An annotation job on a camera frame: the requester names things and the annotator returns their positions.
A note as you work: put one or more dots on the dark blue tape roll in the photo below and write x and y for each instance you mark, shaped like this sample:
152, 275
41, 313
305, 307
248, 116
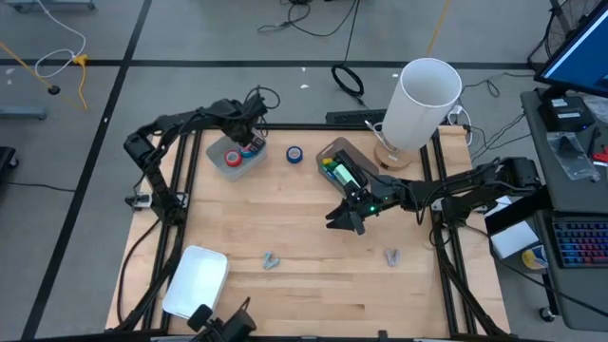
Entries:
294, 149

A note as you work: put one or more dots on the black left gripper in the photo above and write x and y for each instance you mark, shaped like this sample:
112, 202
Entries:
244, 114

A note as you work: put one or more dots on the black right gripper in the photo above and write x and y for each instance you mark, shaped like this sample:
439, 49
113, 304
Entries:
375, 197

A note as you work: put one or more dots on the clear plastic bag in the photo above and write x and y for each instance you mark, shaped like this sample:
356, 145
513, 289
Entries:
572, 157

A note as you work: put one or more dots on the grey staple remover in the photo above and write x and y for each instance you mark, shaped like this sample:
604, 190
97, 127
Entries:
271, 261

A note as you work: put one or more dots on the light green rectangular block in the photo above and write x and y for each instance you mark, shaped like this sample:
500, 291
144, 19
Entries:
354, 164

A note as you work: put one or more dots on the grey binder clip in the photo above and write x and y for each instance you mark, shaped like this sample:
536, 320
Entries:
392, 256

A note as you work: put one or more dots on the silver lamp stem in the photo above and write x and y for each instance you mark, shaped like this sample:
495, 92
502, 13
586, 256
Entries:
380, 140

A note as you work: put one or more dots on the white cardboard box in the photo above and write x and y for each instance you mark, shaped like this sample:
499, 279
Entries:
515, 240

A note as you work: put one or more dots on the black keyboard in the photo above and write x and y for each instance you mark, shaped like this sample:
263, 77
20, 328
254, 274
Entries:
356, 117

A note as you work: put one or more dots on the grey desk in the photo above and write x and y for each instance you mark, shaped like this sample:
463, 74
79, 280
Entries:
570, 199

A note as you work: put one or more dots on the transparent smoky plastic bin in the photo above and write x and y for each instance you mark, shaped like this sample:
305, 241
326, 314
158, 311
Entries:
339, 145

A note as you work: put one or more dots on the black device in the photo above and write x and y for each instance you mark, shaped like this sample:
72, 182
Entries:
237, 328

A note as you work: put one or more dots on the red tape roll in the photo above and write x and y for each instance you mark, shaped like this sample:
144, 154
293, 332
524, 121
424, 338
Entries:
227, 158

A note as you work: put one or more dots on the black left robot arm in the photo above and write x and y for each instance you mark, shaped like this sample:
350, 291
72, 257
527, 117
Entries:
151, 176

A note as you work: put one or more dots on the blue mini stapler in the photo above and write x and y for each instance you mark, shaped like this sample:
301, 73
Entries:
329, 175

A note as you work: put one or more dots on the grey plastic bin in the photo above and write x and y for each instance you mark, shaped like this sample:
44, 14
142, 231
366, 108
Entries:
216, 157

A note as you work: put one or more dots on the white plastic bin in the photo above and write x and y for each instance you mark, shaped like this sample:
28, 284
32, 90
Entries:
197, 280

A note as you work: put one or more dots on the computer monitor with blue screen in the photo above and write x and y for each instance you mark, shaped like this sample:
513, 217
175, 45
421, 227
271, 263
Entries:
582, 62

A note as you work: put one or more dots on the light blue tape roll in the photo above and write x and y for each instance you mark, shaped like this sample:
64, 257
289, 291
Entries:
247, 154

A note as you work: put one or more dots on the yellow mini stapler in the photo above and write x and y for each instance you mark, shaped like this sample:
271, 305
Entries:
327, 162

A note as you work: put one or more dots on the small black computer box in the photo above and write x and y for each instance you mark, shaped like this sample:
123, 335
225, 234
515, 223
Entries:
565, 113

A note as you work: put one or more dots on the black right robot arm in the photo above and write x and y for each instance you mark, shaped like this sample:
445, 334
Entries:
465, 183

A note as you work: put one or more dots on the backlit rainbow keyboard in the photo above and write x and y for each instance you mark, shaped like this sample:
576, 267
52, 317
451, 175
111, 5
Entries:
582, 243

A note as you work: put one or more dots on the black floor fan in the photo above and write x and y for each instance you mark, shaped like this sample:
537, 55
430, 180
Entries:
560, 28

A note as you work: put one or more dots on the black aluminium table frame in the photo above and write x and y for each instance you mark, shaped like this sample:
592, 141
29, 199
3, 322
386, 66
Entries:
304, 127

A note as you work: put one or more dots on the round wooden lamp base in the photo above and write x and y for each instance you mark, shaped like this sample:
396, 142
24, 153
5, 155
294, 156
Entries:
392, 160

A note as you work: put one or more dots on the white cylindrical lamp shade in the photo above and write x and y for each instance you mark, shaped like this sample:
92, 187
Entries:
418, 114

